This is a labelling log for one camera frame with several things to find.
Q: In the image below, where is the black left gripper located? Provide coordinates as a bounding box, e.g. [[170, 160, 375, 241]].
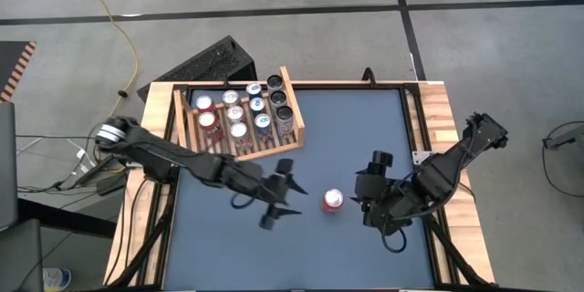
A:
[[221, 157, 309, 231]]

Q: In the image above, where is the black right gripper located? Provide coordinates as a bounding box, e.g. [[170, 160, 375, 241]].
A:
[[349, 149, 421, 237]]

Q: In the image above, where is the red Fanta strawberry can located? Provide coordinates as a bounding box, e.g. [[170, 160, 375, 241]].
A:
[[322, 187, 346, 214], [197, 111, 225, 142], [195, 94, 217, 114]]

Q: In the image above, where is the silver Diet Coke can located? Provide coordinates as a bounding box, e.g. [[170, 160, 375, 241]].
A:
[[229, 121, 253, 150], [226, 104, 246, 125], [222, 89, 242, 109]]

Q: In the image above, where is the blue silver Red Bull can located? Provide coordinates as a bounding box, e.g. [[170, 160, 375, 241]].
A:
[[253, 112, 274, 142], [248, 97, 267, 116], [245, 82, 264, 100]]

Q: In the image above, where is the white Celsius energy can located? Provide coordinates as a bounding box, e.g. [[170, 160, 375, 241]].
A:
[[268, 89, 288, 110], [274, 105, 296, 141], [266, 74, 285, 95]]

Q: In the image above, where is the wooden slatted shelf rack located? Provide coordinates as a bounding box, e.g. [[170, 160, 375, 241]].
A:
[[172, 65, 307, 174]]

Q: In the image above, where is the wooden table side board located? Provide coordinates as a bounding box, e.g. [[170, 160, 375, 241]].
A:
[[417, 80, 496, 284], [103, 80, 183, 287]]

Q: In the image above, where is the black perforated computer tower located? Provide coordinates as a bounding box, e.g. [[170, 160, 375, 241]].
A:
[[136, 35, 257, 104]]

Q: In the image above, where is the grey stand leg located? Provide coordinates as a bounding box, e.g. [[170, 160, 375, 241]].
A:
[[542, 125, 584, 150]]

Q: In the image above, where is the black floor bar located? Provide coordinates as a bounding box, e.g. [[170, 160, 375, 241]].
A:
[[16, 196, 118, 239]]

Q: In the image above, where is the white blue container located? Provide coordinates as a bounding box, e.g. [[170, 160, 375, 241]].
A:
[[42, 266, 73, 292]]

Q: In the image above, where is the black mat orange striped edge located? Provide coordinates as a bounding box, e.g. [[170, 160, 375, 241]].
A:
[[0, 39, 37, 103]]

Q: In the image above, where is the black arched clamp handle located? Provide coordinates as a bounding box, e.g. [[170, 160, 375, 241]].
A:
[[361, 67, 380, 88]]

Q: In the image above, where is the black looped floor cable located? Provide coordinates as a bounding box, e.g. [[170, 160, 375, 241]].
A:
[[541, 120, 584, 200]]

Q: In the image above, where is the yellow cable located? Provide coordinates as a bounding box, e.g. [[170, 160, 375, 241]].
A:
[[72, 0, 140, 110]]

